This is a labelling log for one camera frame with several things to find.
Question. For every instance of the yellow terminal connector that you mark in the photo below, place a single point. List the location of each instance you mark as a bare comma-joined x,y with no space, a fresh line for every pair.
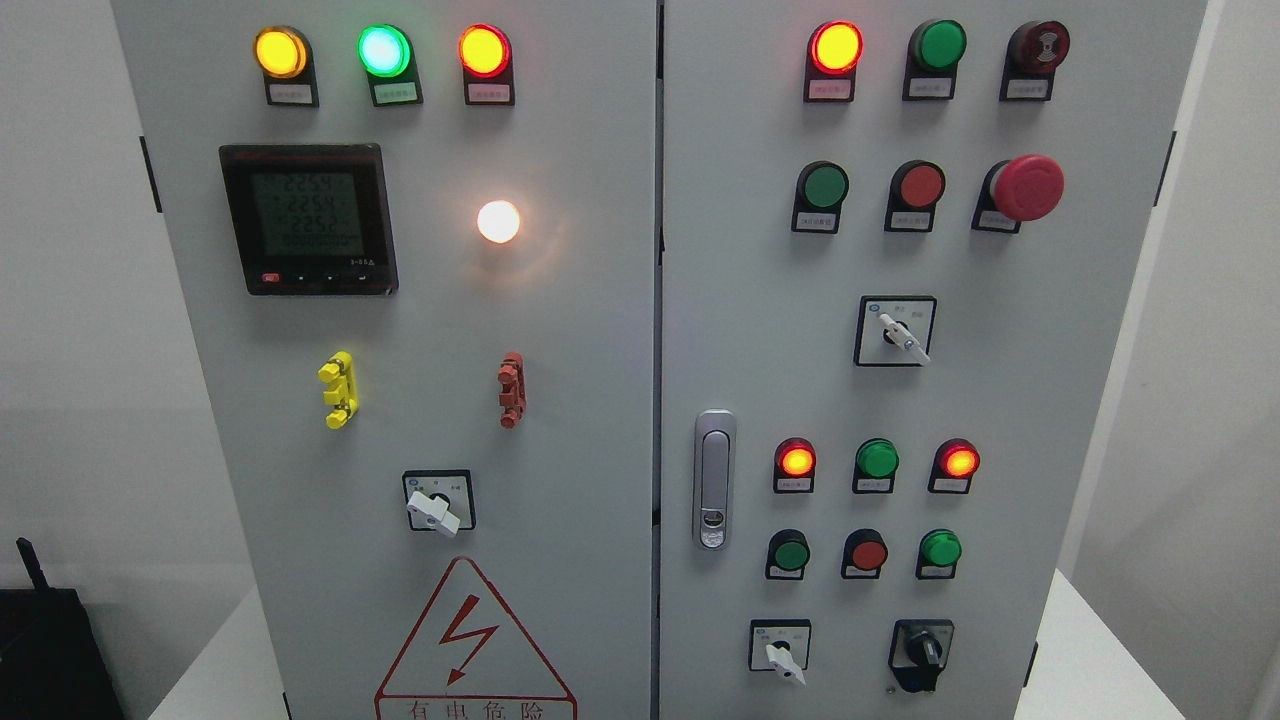
340,393

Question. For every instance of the yellow indicator light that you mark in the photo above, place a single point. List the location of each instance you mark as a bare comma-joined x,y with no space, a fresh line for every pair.
287,64

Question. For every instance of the green push button lower left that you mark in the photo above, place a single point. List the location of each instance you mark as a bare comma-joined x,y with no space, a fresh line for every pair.
787,556

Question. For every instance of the black digital power meter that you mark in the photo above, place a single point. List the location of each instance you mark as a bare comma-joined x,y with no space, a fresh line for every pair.
311,218

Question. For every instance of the red lit indicator lower left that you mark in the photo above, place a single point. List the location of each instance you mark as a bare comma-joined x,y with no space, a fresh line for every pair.
795,467

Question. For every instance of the grey left cabinet door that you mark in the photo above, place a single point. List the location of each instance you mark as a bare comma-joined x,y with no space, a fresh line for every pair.
563,501

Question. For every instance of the grey right cabinet door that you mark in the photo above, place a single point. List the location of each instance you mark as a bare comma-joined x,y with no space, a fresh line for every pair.
761,321

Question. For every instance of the green indicator top right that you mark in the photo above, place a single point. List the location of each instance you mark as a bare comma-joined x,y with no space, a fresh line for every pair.
935,49

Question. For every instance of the white lit indicator lamp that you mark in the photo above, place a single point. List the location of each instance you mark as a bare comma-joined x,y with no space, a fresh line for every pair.
498,221

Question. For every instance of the green lit indicator light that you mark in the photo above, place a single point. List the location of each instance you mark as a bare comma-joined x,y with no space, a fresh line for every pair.
386,53

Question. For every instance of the black box with antenna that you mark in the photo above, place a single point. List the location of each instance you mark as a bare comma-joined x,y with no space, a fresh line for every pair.
51,666

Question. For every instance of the green indicator lower middle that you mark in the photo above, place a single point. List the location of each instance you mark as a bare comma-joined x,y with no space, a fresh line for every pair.
875,467

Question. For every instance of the green push button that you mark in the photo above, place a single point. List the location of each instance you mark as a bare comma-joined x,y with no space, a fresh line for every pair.
820,189
939,552
787,556

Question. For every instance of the dark red buzzer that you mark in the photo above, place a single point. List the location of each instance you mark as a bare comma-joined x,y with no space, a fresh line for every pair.
1034,52

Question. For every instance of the grey cabinet door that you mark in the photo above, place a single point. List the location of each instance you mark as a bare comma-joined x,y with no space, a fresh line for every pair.
761,321
563,501

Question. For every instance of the red indicator lower right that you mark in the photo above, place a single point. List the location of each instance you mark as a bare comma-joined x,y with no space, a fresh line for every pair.
955,463

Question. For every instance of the black knob selector switch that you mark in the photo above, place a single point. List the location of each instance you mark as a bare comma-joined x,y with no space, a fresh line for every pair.
919,652

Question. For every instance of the red emergency stop button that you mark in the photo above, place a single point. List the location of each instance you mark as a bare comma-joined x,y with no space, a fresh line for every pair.
1018,190

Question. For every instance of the red lit indicator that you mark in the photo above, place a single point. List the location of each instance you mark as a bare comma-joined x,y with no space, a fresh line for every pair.
795,467
832,56

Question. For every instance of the green push button lower right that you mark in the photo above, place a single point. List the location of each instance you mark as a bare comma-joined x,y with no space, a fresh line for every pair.
939,552

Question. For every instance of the white selector switch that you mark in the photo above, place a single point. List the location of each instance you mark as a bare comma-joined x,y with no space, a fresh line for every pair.
894,330
781,647

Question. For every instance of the red triangle warning sticker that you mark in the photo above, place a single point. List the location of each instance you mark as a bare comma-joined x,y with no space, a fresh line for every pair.
469,657

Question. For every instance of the white selector switch left door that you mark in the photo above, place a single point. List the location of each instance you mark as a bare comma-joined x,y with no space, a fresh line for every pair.
440,501

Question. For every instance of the red push button upper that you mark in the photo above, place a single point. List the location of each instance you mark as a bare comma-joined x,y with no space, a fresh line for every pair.
915,189

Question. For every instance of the white selector switch upper right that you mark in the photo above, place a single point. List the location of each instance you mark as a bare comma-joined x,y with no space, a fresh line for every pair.
894,330

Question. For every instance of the red push button lower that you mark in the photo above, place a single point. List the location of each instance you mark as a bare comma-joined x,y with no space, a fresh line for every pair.
864,556

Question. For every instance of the silver door lock handle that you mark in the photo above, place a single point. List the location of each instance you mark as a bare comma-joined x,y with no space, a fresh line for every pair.
714,452

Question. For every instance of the white selector switch bottom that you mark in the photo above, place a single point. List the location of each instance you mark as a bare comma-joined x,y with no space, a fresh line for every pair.
781,647

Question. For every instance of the red-orange indicator light left door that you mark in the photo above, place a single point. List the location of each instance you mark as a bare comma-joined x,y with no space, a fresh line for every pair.
486,59

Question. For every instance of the red push button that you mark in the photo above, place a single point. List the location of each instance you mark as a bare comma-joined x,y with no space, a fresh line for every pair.
915,189
864,556

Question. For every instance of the red terminal connector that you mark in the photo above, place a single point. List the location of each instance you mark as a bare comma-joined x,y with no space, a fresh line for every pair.
512,391

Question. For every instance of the green push button upper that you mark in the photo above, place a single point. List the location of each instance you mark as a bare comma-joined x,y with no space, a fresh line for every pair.
820,189

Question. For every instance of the red lit indicator top right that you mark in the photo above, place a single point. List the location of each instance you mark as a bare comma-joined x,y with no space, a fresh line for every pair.
832,56

